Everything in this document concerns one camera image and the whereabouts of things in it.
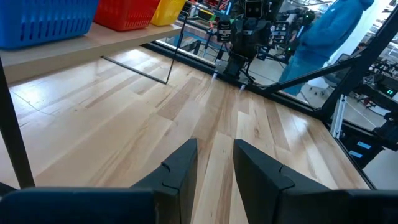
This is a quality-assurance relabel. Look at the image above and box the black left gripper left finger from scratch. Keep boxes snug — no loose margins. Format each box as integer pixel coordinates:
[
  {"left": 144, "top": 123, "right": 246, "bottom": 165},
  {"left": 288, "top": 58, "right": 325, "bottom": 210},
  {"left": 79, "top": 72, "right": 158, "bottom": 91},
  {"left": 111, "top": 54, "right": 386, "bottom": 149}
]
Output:
[{"left": 131, "top": 138, "right": 199, "bottom": 224}]

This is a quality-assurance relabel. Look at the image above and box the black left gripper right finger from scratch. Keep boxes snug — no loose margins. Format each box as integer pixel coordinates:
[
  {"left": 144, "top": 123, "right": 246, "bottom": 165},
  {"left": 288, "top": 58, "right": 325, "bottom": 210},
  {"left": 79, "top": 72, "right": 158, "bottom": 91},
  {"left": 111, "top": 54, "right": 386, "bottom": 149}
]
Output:
[{"left": 233, "top": 138, "right": 332, "bottom": 224}]

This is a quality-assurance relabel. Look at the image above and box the red plastic basket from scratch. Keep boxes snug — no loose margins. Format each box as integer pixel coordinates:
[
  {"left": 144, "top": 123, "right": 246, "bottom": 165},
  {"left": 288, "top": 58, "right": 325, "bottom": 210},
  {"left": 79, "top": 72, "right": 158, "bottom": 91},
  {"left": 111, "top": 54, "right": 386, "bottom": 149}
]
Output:
[{"left": 93, "top": 0, "right": 162, "bottom": 32}]

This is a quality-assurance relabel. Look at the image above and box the blue plastic basket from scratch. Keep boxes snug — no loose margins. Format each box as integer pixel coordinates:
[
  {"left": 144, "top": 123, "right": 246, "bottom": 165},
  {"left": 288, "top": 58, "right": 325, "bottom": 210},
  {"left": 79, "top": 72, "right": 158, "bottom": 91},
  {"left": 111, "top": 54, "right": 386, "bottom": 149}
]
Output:
[{"left": 0, "top": 0, "right": 101, "bottom": 50}]

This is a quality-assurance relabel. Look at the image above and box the person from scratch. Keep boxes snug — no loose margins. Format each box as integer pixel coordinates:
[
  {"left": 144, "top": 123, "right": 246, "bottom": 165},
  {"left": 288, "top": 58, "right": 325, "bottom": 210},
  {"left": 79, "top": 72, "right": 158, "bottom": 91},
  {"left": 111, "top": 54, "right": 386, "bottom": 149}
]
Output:
[{"left": 277, "top": 0, "right": 376, "bottom": 96}]

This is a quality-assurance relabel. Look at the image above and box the yellow plastic basket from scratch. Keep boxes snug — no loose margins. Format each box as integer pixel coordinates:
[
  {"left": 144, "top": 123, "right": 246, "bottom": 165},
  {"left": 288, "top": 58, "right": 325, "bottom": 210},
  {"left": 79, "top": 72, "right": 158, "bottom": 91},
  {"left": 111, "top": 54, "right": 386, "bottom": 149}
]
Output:
[{"left": 150, "top": 0, "right": 187, "bottom": 27}]

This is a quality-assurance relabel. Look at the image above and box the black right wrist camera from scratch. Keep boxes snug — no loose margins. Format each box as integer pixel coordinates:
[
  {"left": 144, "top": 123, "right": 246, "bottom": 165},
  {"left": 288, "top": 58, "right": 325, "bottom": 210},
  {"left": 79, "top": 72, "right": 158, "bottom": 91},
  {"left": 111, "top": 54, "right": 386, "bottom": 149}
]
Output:
[{"left": 243, "top": 0, "right": 264, "bottom": 19}]

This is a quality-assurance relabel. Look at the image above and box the white frame bracket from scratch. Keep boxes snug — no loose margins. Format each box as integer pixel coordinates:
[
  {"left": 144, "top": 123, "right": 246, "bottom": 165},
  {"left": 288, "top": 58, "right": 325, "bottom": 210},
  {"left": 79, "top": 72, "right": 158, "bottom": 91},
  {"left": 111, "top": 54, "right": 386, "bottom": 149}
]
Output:
[{"left": 329, "top": 94, "right": 348, "bottom": 140}]

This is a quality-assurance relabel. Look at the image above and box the black aluminium rig frame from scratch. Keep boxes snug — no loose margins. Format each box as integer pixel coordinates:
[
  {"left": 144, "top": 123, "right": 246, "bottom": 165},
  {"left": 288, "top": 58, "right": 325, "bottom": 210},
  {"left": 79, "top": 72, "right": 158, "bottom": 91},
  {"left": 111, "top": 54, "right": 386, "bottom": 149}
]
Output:
[{"left": 144, "top": 6, "right": 398, "bottom": 190}]

